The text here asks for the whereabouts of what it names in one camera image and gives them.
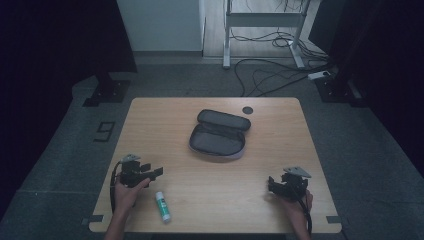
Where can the black curtain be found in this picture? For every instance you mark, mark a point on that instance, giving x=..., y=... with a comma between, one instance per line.
x=383, y=66
x=50, y=66

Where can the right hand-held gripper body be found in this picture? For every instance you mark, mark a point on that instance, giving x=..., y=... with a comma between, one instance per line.
x=295, y=186

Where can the dark grey pencil case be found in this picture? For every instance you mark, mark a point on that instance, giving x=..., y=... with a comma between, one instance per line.
x=218, y=136

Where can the white metal desk frame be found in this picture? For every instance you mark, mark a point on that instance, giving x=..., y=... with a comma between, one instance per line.
x=263, y=20

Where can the black round table grommet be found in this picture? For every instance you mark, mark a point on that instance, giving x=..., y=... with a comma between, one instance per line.
x=247, y=110

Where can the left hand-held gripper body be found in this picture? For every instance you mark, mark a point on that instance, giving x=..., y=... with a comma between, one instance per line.
x=129, y=175

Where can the white green glue stick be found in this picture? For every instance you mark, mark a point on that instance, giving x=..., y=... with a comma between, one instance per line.
x=162, y=206

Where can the person's right hand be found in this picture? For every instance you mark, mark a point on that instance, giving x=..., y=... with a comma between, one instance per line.
x=295, y=208

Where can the black stand base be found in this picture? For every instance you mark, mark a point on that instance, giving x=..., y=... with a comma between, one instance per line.
x=336, y=90
x=108, y=91

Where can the person's left hand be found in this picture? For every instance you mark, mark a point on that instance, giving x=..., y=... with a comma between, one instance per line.
x=125, y=196

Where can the white power strip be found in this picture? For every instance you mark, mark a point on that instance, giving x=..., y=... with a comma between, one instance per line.
x=318, y=75

